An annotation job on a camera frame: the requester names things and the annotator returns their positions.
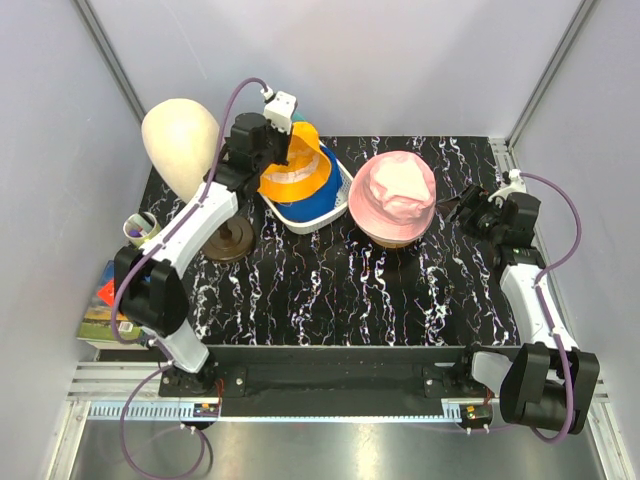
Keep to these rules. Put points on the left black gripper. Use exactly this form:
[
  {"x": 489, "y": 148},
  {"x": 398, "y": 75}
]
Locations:
[{"x": 284, "y": 137}]

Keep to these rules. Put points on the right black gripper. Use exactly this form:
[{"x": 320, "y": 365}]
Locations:
[{"x": 474, "y": 198}]

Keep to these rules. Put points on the orange bucket hat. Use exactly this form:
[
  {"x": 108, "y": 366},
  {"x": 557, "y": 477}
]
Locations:
[{"x": 307, "y": 170}]

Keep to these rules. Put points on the pink bucket hat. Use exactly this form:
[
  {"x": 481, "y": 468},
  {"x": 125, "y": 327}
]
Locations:
[{"x": 392, "y": 198}]

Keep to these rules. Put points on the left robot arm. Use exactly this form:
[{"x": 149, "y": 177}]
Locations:
[{"x": 148, "y": 281}]

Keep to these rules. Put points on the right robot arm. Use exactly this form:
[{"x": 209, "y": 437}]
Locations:
[{"x": 549, "y": 384}]

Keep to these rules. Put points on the blue hat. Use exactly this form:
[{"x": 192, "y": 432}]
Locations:
[{"x": 318, "y": 204}]

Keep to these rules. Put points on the wooden hat stand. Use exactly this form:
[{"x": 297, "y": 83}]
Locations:
[{"x": 393, "y": 244}]

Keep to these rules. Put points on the cream mannequin head stand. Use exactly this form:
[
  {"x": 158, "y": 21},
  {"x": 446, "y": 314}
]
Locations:
[{"x": 180, "y": 138}]

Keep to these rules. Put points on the white plastic basket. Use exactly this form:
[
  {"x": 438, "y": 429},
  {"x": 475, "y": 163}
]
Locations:
[{"x": 340, "y": 207}]

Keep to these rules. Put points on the yellow tape cup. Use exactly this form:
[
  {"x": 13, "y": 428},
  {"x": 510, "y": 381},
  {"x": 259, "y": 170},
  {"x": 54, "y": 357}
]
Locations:
[{"x": 140, "y": 228}]

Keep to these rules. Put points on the black marble table mat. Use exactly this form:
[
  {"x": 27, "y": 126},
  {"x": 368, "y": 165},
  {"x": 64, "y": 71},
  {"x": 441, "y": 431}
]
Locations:
[{"x": 335, "y": 287}]

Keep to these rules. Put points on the red cube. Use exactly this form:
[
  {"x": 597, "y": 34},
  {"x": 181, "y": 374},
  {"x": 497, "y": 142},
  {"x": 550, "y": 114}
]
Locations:
[{"x": 106, "y": 293}]

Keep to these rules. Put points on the landscape cover book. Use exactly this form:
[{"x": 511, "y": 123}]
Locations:
[{"x": 95, "y": 327}]

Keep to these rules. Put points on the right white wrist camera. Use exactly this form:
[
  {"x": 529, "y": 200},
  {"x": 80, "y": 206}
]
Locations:
[{"x": 512, "y": 182}]

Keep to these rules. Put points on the right aluminium frame post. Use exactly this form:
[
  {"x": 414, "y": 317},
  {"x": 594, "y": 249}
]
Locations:
[{"x": 569, "y": 37}]

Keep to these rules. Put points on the aluminium frame post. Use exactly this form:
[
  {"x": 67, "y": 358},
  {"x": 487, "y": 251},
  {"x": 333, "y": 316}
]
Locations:
[
  {"x": 569, "y": 37},
  {"x": 107, "y": 51}
]

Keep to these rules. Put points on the left aluminium frame post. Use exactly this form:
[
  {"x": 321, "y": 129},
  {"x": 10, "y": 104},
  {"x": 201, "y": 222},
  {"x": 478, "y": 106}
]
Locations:
[{"x": 107, "y": 51}]

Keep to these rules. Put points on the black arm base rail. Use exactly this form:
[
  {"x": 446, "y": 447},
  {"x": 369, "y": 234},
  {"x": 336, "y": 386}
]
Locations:
[{"x": 331, "y": 383}]

